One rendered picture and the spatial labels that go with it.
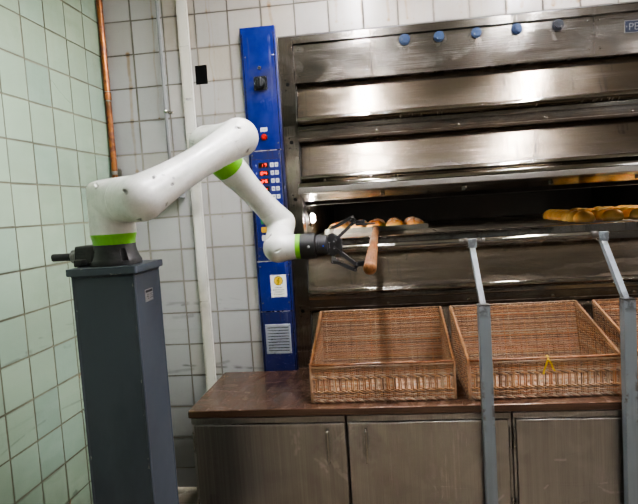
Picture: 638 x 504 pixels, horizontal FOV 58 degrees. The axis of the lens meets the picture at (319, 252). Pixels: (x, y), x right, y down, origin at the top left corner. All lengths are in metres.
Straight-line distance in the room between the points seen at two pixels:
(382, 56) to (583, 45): 0.86
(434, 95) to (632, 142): 0.86
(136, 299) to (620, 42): 2.23
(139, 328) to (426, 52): 1.74
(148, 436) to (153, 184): 0.71
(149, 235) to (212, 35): 0.97
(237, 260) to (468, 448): 1.30
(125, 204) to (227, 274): 1.23
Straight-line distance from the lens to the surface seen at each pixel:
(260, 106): 2.71
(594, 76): 2.84
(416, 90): 2.70
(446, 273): 2.67
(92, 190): 1.75
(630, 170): 2.68
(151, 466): 1.82
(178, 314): 2.87
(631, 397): 2.31
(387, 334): 2.65
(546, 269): 2.75
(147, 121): 2.89
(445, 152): 2.67
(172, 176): 1.66
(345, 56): 2.74
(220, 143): 1.78
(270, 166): 2.67
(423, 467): 2.32
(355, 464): 2.32
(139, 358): 1.73
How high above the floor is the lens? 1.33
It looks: 4 degrees down
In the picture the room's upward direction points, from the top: 4 degrees counter-clockwise
